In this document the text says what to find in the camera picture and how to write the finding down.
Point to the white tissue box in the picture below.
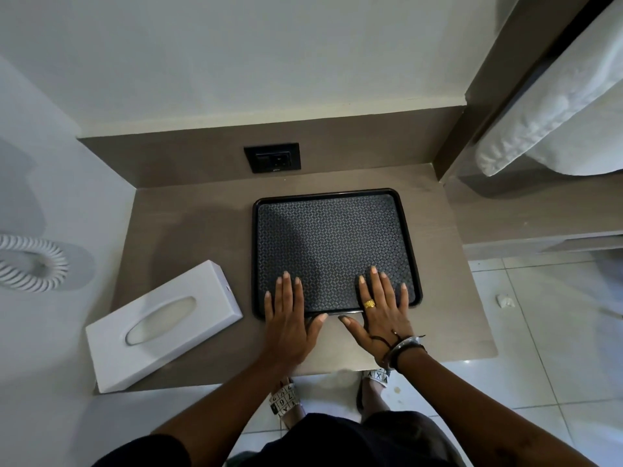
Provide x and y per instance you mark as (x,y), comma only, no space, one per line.
(165,325)

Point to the white printed sandal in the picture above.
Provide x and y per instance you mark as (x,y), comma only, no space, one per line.
(284,399)
(378,376)

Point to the person's left thumb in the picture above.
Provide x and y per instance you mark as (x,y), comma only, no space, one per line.
(317,324)

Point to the person's right forearm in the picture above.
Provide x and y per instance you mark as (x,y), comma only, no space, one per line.
(477,408)

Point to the white printed left sandal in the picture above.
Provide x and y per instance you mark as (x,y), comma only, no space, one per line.
(284,399)

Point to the black wall power outlet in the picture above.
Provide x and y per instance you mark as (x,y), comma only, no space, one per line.
(272,158)

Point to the black patterned serving tray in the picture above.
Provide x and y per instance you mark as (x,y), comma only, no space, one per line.
(331,243)

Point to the person's left middle finger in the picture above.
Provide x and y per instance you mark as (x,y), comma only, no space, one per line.
(288,291)

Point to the person's right hand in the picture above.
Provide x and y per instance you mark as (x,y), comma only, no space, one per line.
(384,328)

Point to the crumpled white paper scrap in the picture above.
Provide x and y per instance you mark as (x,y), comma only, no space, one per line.
(505,301)

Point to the person's right little finger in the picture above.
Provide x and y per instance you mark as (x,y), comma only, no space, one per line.
(404,297)

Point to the person's left hand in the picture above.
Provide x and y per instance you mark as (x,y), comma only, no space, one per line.
(288,330)

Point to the white bed linen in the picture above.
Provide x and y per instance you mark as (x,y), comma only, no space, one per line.
(559,102)

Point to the brown wooden bed frame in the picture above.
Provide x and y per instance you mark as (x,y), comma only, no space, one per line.
(525,209)

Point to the silver bangle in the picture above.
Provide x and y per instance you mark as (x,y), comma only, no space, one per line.
(404,346)

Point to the person's left little finger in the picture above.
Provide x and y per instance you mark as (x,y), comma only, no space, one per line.
(268,303)

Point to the person's right thumb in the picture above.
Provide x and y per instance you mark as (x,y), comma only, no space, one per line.
(351,326)

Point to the white printed right sandal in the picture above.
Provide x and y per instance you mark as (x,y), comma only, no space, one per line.
(378,376)

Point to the person's left forearm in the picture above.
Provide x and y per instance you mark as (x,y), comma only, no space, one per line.
(228,408)

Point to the person's black clothing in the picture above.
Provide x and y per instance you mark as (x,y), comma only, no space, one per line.
(350,440)

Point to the person's right middle finger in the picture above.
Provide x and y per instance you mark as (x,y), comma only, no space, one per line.
(377,287)

